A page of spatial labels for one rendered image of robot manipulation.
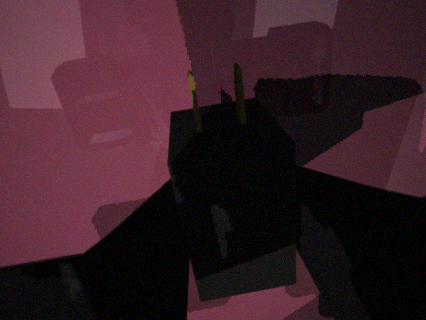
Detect black two-prong plug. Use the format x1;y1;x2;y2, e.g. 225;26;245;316
167;62;297;302

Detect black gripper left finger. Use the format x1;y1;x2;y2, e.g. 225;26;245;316
0;179;190;320

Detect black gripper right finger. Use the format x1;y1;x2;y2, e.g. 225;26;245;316
296;165;426;320

